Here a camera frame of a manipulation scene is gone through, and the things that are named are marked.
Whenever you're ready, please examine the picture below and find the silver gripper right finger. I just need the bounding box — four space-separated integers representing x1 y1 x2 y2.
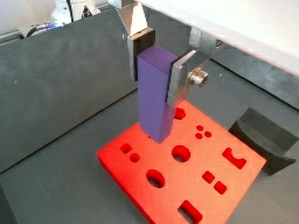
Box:
166 28 223 108

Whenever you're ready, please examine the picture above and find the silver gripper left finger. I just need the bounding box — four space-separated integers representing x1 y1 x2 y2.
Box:
117 3 155 81

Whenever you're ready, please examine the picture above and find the purple rectangular block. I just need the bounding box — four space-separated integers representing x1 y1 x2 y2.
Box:
138 45 178 143

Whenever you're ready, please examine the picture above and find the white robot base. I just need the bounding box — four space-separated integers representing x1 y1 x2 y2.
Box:
16 0 113 39

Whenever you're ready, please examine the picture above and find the dark grey curved foam block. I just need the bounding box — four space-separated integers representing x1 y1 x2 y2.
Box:
229 108 299 175

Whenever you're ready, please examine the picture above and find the red insertion board with holes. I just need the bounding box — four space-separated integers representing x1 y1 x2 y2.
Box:
98 101 266 224

